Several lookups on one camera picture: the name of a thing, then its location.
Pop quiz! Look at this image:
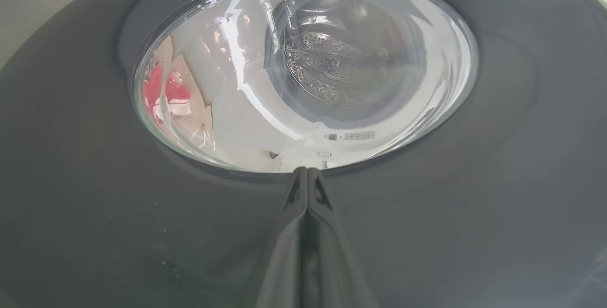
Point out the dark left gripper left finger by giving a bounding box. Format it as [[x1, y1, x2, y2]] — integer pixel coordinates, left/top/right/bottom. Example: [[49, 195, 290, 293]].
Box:
[[256, 167, 309, 308]]

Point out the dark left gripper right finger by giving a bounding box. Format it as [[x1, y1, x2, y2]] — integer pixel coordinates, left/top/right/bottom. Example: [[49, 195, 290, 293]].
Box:
[[302, 168, 380, 308]]

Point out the black round glass washer door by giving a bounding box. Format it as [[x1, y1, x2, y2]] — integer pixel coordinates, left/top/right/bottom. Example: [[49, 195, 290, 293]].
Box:
[[0, 0, 607, 308]]

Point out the red basketball jersey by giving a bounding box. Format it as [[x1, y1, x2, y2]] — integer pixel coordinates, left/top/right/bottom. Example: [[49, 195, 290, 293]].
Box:
[[142, 64, 192, 121]]

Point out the cream perforated laundry basket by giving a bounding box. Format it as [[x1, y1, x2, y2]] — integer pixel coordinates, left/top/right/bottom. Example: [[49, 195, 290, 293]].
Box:
[[152, 37, 216, 152]]

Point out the stainless steel washing machine drum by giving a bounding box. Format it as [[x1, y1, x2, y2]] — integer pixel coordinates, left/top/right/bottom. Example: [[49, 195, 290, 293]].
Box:
[[284, 33, 385, 106]]

